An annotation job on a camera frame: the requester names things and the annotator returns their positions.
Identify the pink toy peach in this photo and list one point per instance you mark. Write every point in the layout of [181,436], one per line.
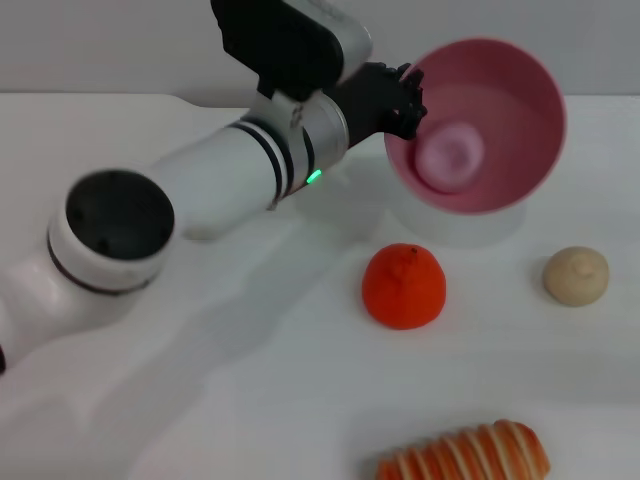
[447,155]

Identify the pink plastic bowl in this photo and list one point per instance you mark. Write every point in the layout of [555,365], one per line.
[515,100]

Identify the beige toy mushroom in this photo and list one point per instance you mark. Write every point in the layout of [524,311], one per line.
[575,277]

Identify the orange white striped toy bread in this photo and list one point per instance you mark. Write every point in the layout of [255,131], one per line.
[465,450]

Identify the red orange toy fruit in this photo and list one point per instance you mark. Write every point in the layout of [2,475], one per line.
[405,290]

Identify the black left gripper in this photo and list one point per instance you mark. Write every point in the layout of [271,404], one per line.
[370,105]

